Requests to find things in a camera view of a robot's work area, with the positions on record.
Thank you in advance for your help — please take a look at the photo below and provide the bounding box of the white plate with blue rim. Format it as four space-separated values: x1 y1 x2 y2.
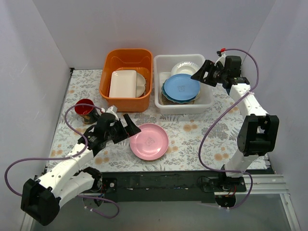
170 61 200 76

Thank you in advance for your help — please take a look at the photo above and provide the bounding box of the blue round plate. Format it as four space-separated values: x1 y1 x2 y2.
163 74 201 101

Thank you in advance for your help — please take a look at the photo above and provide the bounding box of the pink round plate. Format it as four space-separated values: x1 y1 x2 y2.
129 123 169 160

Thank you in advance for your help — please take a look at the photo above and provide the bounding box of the teal scalloped plate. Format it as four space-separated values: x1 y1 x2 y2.
161 83 196 104

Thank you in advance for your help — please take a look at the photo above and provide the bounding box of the yellow woven plate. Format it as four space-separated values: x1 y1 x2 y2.
142 157 162 162

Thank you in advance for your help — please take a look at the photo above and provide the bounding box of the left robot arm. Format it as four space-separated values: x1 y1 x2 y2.
21 113 141 226

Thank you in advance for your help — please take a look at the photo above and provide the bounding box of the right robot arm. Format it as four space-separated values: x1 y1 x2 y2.
191 56 279 192

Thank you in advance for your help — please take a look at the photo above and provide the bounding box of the white round plate in bin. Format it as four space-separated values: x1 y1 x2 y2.
136 72 146 98

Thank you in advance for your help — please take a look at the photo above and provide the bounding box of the orange plastic bin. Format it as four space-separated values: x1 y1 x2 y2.
99 49 153 113

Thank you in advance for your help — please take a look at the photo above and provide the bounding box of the red and black mug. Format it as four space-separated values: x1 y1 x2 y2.
75 99 100 125

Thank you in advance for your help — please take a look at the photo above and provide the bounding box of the cream rectangular plate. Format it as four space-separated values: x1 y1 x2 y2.
109 70 137 98

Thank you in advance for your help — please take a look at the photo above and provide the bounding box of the floral table mat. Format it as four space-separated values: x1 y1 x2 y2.
50 69 243 172

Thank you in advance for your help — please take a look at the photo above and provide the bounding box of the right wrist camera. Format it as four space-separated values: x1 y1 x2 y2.
214 48 226 66

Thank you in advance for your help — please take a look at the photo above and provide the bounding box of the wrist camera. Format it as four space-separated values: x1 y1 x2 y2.
214 48 226 66
105 105 118 119

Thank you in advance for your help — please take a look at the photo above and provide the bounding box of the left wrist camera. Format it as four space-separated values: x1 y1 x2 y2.
105 105 118 119

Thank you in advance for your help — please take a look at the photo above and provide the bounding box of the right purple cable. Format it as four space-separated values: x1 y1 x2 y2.
198 47 259 209

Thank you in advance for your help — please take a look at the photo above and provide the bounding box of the purple cable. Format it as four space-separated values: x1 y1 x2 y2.
4 103 120 218
198 47 259 209

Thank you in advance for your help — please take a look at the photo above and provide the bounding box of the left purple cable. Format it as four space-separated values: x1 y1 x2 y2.
4 103 120 218

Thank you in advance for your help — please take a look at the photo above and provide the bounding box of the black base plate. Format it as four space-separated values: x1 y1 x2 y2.
74 170 246 203

